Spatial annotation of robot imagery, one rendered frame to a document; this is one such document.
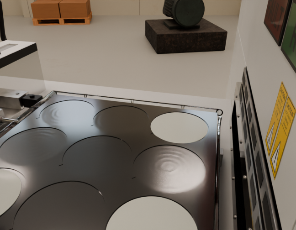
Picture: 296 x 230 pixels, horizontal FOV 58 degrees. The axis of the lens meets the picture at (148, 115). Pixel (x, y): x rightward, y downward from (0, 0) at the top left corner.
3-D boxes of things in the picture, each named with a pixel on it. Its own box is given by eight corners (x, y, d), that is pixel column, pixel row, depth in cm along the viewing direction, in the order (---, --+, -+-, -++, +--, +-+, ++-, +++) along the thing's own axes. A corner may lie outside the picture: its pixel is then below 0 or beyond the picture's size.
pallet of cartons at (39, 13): (95, 17, 609) (93, -3, 589) (88, 25, 535) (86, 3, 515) (44, 17, 609) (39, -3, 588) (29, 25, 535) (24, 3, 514)
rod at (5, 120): (22, 123, 50) (20, 117, 49) (17, 127, 49) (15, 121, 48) (1, 120, 51) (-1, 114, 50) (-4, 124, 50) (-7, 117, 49)
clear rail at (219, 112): (222, 114, 52) (223, 107, 52) (222, 117, 51) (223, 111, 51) (53, 94, 60) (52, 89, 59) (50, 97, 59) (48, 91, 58)
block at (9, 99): (31, 102, 59) (28, 90, 57) (21, 110, 56) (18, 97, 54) (0, 98, 60) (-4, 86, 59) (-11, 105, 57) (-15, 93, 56)
